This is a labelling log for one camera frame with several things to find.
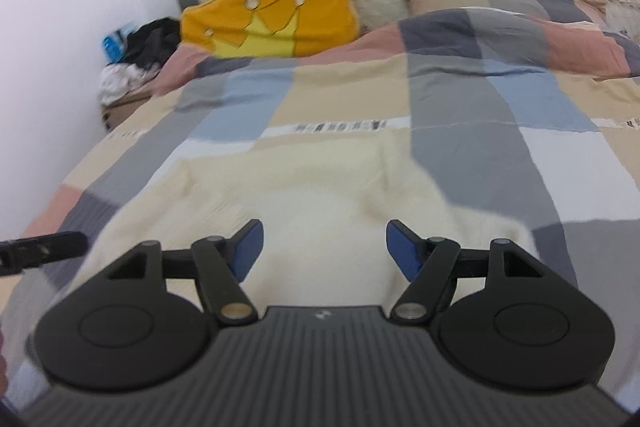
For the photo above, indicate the blue plastic packet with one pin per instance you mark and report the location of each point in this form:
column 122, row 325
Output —
column 116, row 44

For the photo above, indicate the cream sweater with navy stripes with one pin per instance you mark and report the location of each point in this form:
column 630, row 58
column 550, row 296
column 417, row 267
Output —
column 320, row 197

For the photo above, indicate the plaid patchwork duvet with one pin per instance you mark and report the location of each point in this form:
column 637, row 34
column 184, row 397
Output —
column 475, row 107

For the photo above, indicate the black cloth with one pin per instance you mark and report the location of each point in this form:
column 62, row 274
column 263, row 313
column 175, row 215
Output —
column 150, row 42

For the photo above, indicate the brown bedside table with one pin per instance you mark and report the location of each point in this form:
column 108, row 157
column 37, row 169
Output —
column 120, row 114

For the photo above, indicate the dark wall socket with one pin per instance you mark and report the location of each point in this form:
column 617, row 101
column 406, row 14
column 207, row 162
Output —
column 189, row 1

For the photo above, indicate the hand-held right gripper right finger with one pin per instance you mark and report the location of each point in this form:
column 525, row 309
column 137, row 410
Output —
column 402, row 252

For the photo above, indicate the white crumpled cloth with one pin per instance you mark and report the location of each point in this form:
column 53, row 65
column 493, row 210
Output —
column 122, row 84

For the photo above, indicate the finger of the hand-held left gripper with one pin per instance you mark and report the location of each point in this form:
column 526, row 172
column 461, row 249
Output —
column 45, row 251

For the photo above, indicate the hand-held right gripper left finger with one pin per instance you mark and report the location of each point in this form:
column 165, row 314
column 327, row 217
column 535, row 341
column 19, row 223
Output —
column 250, row 249

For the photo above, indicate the yellow crown print pillow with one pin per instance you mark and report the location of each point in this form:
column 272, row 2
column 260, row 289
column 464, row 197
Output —
column 310, row 27

